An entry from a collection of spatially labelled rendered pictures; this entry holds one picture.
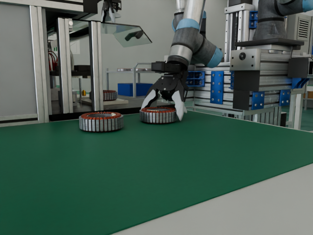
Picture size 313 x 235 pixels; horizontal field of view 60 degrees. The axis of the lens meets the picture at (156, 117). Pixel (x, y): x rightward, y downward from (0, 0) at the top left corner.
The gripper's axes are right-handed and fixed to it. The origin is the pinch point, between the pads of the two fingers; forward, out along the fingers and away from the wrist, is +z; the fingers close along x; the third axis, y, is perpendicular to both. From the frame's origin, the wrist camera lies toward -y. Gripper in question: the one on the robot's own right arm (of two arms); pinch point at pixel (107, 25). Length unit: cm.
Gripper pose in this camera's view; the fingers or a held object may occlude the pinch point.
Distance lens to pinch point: 164.1
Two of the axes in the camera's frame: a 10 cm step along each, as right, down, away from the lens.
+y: 8.1, -1.0, 5.8
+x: -5.9, -1.3, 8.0
